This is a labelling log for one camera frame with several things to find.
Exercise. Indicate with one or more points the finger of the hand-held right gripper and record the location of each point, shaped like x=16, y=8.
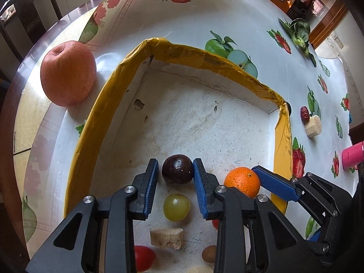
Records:
x=273, y=186
x=314, y=236

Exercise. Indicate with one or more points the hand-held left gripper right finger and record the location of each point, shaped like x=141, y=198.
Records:
x=200, y=188

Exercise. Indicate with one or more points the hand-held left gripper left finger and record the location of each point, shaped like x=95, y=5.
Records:
x=150, y=188

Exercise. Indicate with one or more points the dark purple plum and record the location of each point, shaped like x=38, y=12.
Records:
x=178, y=169

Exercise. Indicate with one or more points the green grape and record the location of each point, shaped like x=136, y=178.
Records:
x=176, y=207

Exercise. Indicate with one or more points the orange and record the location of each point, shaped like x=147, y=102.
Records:
x=242, y=182

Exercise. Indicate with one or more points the red cherry tomato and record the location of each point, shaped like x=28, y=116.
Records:
x=215, y=223

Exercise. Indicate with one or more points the peeled banana slice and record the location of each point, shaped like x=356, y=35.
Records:
x=166, y=236
x=313, y=126
x=200, y=269

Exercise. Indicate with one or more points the brown longan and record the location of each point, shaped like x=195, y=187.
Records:
x=210, y=253

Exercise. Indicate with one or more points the white foam box yellow tape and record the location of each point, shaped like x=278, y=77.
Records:
x=199, y=119

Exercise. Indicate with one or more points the pink cup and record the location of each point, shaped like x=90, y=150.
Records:
x=354, y=155

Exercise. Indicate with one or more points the red date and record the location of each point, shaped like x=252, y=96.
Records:
x=304, y=113

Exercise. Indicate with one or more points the black round fruit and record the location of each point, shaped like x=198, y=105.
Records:
x=289, y=108

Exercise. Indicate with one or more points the red apple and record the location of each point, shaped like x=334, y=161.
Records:
x=68, y=74

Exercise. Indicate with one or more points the green leafy vegetable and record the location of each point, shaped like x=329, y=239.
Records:
x=298, y=33

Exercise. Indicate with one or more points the printed plastic tablecloth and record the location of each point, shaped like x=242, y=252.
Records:
x=184, y=20

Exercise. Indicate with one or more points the dark wooden furniture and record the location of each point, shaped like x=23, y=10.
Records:
x=299, y=6

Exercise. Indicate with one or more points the dark wooden chair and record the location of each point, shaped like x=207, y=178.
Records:
x=28, y=11

